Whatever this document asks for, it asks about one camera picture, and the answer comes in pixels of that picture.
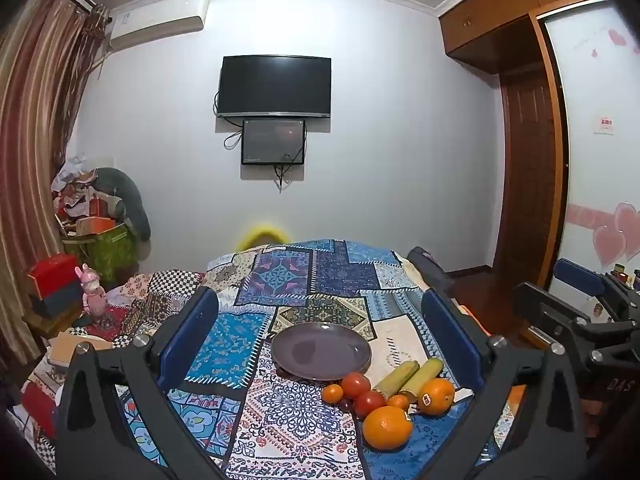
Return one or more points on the blue patchwork printed blanket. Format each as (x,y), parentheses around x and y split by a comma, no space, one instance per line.
(300,280)

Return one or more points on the large orange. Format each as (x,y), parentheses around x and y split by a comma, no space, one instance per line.
(436,396)
(386,426)

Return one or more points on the white air conditioner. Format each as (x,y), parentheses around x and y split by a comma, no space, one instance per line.
(160,20)

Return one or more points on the green patterned box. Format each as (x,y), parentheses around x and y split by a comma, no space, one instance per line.
(110,255)

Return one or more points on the grey plush toy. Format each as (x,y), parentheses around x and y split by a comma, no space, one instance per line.
(130,195)

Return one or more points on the pile of boxes and papers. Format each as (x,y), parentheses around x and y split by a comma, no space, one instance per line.
(75,195)

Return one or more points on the corn cob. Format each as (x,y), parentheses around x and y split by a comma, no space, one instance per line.
(395,380)
(425,374)

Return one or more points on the red tomato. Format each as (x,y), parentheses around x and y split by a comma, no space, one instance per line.
(370,404)
(355,385)

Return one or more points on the yellow round object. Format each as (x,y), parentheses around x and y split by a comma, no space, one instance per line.
(260,235)

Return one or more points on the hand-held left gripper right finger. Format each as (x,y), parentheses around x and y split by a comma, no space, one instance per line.
(445,330)

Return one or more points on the red and white sticker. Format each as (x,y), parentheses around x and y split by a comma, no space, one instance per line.
(606,125)

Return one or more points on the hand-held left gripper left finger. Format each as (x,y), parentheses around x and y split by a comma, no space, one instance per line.
(197,320)

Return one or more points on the small tangerine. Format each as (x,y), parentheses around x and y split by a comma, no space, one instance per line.
(398,402)
(331,393)

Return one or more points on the black wall television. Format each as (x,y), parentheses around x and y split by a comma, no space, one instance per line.
(274,86)

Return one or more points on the small dark red fruit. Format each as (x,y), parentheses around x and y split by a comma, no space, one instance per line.
(346,404)

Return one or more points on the small black wall monitor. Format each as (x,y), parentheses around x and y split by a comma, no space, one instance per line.
(273,141)

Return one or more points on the striped brown curtain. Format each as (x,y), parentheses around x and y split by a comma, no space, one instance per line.
(30,160)

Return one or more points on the pink bunny toy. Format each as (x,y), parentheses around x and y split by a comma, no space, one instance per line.
(92,292)

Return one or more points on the red box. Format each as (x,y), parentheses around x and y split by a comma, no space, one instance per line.
(52,275)

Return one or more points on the wooden overhead cabinet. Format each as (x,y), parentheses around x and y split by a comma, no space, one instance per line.
(495,15)

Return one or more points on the dark purple plate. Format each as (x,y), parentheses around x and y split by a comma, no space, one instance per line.
(320,352)

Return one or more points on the dark grey cloth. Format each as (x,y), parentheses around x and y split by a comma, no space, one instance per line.
(425,260)

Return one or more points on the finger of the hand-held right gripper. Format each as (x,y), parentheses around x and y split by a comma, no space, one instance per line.
(542,310)
(577,276)

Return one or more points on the brown wooden door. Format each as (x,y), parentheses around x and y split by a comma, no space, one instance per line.
(530,170)

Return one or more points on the tan cardboard sheet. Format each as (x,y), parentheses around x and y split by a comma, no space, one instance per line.
(75,347)

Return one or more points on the white heart-sticker wardrobe door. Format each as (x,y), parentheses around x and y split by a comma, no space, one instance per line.
(595,85)

